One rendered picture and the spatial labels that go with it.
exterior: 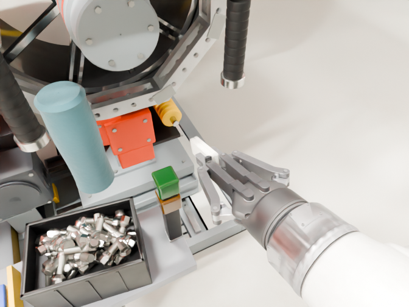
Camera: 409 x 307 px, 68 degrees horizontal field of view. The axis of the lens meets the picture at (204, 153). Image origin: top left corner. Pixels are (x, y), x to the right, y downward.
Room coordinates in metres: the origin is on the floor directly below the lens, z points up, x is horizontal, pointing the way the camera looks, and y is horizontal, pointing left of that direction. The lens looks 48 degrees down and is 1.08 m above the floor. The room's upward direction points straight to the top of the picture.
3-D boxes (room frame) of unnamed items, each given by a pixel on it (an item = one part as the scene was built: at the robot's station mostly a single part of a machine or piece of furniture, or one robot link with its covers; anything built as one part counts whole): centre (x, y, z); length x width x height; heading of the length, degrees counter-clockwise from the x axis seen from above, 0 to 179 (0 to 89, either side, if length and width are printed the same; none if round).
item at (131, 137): (0.64, 0.22, 0.48); 0.16 x 0.12 x 0.17; 26
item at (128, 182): (0.76, 0.28, 0.32); 0.40 x 0.30 x 0.28; 116
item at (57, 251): (0.25, 0.22, 0.51); 0.20 x 0.14 x 0.13; 108
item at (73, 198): (0.74, 0.33, 0.13); 0.50 x 0.36 x 0.10; 116
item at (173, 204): (0.32, 0.07, 0.59); 0.04 x 0.04 x 0.04; 26
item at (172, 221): (0.32, 0.07, 0.55); 0.03 x 0.03 x 0.21; 26
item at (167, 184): (0.32, 0.07, 0.64); 0.04 x 0.04 x 0.04; 26
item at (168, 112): (0.75, 0.14, 0.51); 0.29 x 0.06 x 0.06; 26
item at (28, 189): (0.68, 0.65, 0.26); 0.42 x 0.18 x 0.35; 26
